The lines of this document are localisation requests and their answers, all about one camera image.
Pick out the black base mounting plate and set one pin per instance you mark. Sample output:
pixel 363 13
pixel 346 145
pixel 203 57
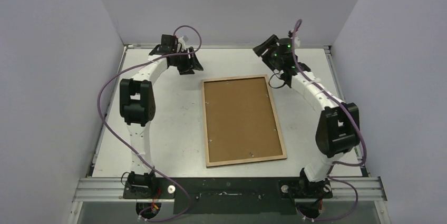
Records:
pixel 226 195

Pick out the wooden picture frame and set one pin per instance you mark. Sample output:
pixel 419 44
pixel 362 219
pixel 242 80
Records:
pixel 206 128

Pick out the brown frame backing board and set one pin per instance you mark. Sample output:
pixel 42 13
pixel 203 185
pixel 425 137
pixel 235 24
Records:
pixel 241 121

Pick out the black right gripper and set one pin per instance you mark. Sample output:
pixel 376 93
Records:
pixel 266 47

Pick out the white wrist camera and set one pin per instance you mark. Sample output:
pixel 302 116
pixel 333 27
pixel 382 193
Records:
pixel 183 41
pixel 293 35

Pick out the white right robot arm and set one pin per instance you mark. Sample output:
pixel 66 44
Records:
pixel 336 132

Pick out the aluminium rail front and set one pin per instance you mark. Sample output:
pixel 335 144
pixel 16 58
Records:
pixel 112 190

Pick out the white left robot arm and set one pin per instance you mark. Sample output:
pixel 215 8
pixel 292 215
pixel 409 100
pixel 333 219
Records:
pixel 137 107

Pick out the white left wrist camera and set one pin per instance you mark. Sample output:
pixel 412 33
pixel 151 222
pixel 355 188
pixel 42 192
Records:
pixel 183 41

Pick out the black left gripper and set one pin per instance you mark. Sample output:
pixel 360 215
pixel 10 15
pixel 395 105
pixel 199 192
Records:
pixel 191 63

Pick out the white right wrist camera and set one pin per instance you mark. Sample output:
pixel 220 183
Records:
pixel 293 35

